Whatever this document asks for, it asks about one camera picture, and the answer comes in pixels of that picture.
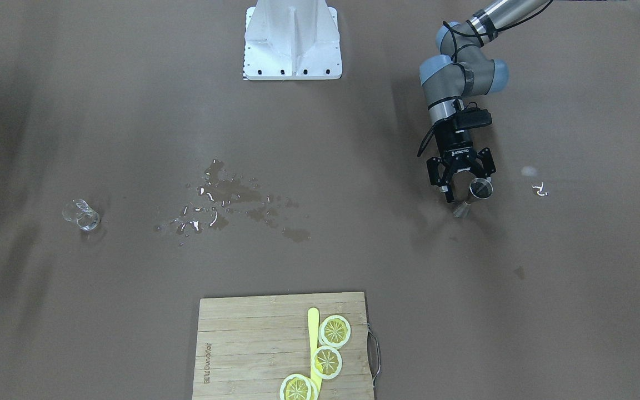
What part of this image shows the bamboo cutting board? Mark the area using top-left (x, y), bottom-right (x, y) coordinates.
top-left (192, 292), bottom-right (376, 399)

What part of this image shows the black camera cable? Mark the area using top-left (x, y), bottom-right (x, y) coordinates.
top-left (417, 22), bottom-right (468, 158)

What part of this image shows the lemon slice near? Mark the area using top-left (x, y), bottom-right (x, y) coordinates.
top-left (278, 374), bottom-right (318, 400)

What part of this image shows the steel jigger cup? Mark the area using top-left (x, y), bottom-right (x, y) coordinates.
top-left (453, 178), bottom-right (494, 218)

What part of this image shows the yellow plastic knife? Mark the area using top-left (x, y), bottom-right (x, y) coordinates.
top-left (307, 307), bottom-right (322, 399)

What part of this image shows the lemon slice middle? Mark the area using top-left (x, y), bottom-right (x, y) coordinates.
top-left (311, 346), bottom-right (343, 380)

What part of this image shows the clear glass measuring cup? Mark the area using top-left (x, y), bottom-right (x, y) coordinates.
top-left (62, 198), bottom-right (100, 231)

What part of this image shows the lemon slice far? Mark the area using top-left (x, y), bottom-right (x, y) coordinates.
top-left (318, 314), bottom-right (352, 349)

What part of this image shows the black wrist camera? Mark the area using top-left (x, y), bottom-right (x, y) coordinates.
top-left (452, 106), bottom-right (493, 130)

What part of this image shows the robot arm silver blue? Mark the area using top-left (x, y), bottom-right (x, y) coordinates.
top-left (417, 1), bottom-right (551, 203)

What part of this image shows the lemon slice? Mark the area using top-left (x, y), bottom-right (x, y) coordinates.
top-left (278, 374), bottom-right (318, 400)
top-left (311, 346), bottom-right (343, 380)
top-left (318, 314), bottom-right (352, 349)

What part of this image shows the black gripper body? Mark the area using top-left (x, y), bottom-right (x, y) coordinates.
top-left (434, 116), bottom-right (482, 174)

